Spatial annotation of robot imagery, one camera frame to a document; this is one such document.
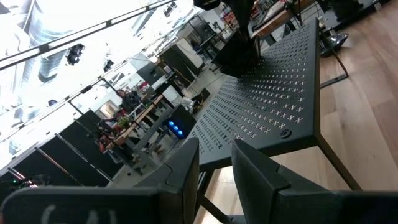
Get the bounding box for wooden background table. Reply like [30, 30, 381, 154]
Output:
[104, 95, 175, 169]

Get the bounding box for black computer with blue lights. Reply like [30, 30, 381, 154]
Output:
[166, 104, 197, 140]

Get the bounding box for black computer monitor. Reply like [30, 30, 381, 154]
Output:
[136, 61, 166, 86]

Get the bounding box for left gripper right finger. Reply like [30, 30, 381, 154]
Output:
[231, 139, 398, 224]

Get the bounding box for black wavy square mini plate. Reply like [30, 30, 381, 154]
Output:
[211, 29, 261, 74]
[220, 40, 262, 78]

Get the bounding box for small green potted plant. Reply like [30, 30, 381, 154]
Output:
[117, 115, 132, 129]

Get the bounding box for wooden workbench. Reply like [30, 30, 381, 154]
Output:
[251, 0, 315, 40]

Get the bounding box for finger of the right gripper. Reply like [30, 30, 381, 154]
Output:
[241, 0, 253, 41]
[230, 0, 243, 41]

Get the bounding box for black perforated metal rack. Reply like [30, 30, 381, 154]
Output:
[185, 17, 363, 224]

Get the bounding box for black partition panels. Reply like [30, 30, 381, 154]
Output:
[0, 108, 125, 200]

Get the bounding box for overhead light bar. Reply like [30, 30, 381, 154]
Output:
[0, 0, 177, 72]

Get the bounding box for person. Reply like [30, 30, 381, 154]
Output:
[115, 88, 142, 113]

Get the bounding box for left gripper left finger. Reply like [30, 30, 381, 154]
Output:
[0, 136, 200, 224]

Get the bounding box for black equipment cabinet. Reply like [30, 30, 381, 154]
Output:
[158, 39, 206, 88]

